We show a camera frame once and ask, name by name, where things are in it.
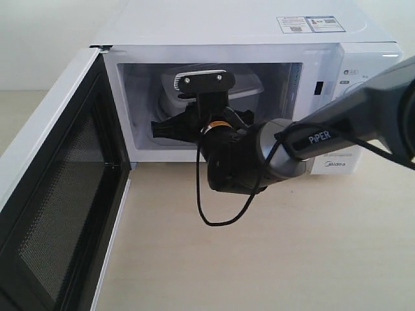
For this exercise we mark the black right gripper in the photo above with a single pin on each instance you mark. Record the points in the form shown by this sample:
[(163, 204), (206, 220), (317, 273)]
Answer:
[(210, 129)]

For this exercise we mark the white lidded plastic container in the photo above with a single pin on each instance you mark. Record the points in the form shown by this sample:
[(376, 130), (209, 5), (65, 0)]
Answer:
[(243, 96)]

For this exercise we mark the white microwave door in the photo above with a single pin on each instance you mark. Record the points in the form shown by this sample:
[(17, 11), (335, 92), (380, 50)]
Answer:
[(64, 178)]

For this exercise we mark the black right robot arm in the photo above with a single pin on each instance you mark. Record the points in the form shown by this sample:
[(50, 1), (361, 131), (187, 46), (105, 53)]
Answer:
[(245, 157)]

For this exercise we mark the white microwave oven body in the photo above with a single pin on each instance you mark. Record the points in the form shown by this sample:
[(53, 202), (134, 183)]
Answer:
[(300, 73)]

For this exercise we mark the warning label sticker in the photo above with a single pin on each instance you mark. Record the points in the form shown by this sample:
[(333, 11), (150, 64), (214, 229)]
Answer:
[(309, 24)]

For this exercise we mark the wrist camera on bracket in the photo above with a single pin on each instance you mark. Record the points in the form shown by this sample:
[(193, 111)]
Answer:
[(209, 89)]

